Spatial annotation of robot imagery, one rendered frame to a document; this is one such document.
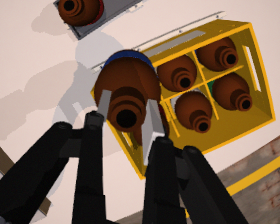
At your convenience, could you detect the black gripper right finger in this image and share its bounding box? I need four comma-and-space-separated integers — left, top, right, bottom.
141, 99, 249, 224

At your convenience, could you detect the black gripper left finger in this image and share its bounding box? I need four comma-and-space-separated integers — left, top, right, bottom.
0, 90, 112, 224

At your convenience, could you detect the brown bottle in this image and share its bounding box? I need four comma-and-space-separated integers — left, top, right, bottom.
58, 0, 104, 27
170, 87, 213, 134
207, 72, 253, 111
133, 104, 170, 146
154, 54, 197, 93
94, 49, 161, 133
194, 36, 238, 72

